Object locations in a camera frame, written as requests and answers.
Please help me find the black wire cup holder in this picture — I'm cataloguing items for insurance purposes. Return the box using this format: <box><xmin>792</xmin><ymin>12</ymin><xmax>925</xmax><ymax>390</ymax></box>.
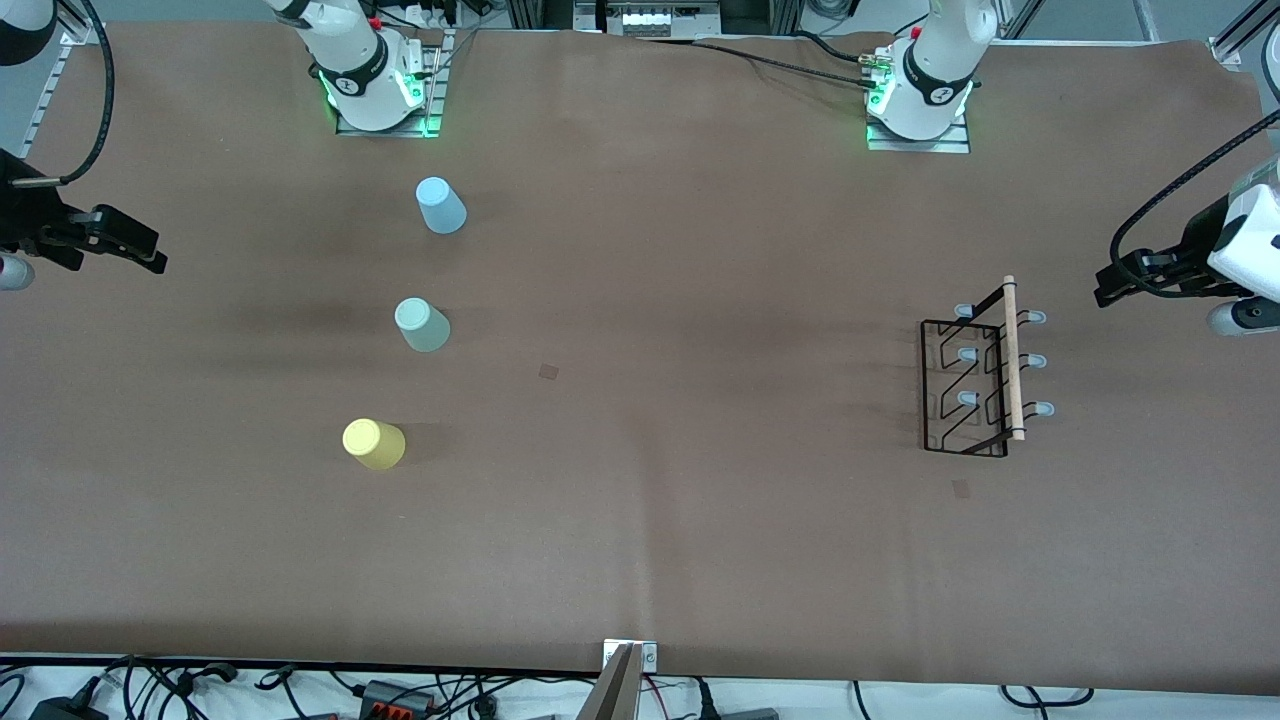
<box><xmin>920</xmin><ymin>275</ymin><xmax>1053</xmax><ymax>458</ymax></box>

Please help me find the pale green plastic cup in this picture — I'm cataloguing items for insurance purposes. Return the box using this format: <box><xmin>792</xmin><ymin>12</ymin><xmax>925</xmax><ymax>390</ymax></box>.
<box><xmin>394</xmin><ymin>297</ymin><xmax>451</xmax><ymax>353</ymax></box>

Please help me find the yellow plastic cup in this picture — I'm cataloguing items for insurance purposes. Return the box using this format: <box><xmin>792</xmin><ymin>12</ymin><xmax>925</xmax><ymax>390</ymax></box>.
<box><xmin>342</xmin><ymin>418</ymin><xmax>407</xmax><ymax>471</ymax></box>

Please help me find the light blue plastic cup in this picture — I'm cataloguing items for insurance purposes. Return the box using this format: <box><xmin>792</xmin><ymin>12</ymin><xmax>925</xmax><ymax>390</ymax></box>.
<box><xmin>415</xmin><ymin>177</ymin><xmax>468</xmax><ymax>235</ymax></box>

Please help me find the brown paper table cover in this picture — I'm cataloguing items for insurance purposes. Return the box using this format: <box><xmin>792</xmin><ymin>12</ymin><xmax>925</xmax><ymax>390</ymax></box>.
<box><xmin>0</xmin><ymin>20</ymin><xmax>1280</xmax><ymax>696</ymax></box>

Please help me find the black orange power strip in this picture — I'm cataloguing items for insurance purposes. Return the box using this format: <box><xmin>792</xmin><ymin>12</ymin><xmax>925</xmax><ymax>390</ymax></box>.
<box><xmin>355</xmin><ymin>680</ymin><xmax>436</xmax><ymax>717</ymax></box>

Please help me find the grey control box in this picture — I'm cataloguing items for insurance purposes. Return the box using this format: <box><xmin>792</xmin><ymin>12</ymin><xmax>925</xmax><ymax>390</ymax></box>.
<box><xmin>573</xmin><ymin>0</ymin><xmax>723</xmax><ymax>39</ymax></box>

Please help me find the grey aluminium bar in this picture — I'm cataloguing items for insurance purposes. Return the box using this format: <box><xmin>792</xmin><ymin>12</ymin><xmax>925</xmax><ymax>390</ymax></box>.
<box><xmin>575</xmin><ymin>645</ymin><xmax>643</xmax><ymax>720</ymax></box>

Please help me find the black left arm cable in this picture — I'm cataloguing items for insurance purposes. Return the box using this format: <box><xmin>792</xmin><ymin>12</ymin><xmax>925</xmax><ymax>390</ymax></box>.
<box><xmin>1110</xmin><ymin>110</ymin><xmax>1280</xmax><ymax>301</ymax></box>

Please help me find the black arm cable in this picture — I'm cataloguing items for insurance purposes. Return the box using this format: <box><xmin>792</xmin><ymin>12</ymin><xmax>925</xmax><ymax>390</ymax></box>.
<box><xmin>10</xmin><ymin>0</ymin><xmax>116</xmax><ymax>191</ymax></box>
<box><xmin>1110</xmin><ymin>110</ymin><xmax>1280</xmax><ymax>301</ymax></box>

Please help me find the aluminium frame rail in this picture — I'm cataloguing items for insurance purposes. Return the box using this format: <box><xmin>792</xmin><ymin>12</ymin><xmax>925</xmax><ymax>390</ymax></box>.
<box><xmin>18</xmin><ymin>28</ymin><xmax>101</xmax><ymax>161</ymax></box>
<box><xmin>1208</xmin><ymin>0</ymin><xmax>1280</xmax><ymax>66</ymax></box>

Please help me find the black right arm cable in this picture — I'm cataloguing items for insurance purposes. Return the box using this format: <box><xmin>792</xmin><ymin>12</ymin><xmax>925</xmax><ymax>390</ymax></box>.
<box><xmin>10</xmin><ymin>0</ymin><xmax>116</xmax><ymax>191</ymax></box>

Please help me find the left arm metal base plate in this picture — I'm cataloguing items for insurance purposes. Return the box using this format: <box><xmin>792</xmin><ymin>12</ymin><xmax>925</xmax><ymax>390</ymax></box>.
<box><xmin>866</xmin><ymin>110</ymin><xmax>971</xmax><ymax>154</ymax></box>

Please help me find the black looped floor cable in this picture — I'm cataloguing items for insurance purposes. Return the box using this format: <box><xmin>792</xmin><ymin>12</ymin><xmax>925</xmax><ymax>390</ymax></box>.
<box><xmin>1000</xmin><ymin>685</ymin><xmax>1093</xmax><ymax>710</ymax></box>

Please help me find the black base power cable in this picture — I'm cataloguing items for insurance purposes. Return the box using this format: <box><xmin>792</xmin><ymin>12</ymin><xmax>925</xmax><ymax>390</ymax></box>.
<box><xmin>640</xmin><ymin>30</ymin><xmax>886</xmax><ymax>96</ymax></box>

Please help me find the tangled black cable bundle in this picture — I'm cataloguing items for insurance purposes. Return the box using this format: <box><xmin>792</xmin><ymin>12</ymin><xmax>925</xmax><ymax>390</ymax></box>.
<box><xmin>0</xmin><ymin>655</ymin><xmax>301</xmax><ymax>720</ymax></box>

